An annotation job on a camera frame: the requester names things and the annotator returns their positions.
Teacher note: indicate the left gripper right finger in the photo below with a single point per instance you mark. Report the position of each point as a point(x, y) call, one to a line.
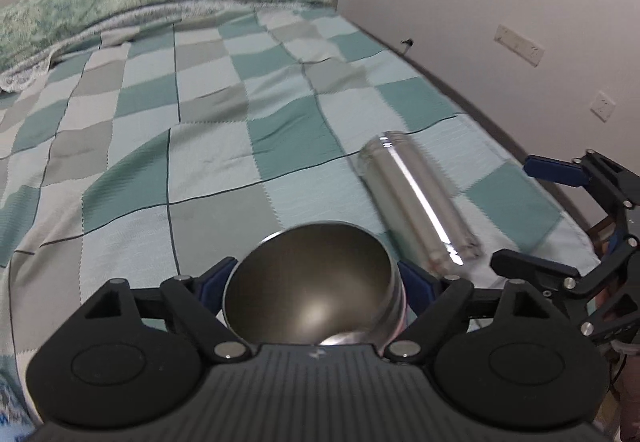
point(505, 358)

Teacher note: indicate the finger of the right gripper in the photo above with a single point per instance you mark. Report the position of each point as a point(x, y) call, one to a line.
point(603, 304)
point(614, 187)

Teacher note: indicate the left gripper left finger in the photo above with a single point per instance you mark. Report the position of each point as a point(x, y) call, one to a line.
point(129, 356)

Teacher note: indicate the pink steel Happy cup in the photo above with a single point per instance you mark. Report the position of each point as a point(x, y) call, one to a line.
point(323, 283)

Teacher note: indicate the silver steel bottle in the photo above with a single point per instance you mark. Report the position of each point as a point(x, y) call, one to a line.
point(416, 205)

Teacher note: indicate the checkered teal bed blanket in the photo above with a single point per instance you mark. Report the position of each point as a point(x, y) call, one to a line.
point(147, 153)

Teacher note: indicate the small white wall switch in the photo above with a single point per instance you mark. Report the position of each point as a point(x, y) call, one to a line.
point(602, 106)

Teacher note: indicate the white wall socket plate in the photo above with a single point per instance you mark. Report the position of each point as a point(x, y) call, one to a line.
point(519, 45)

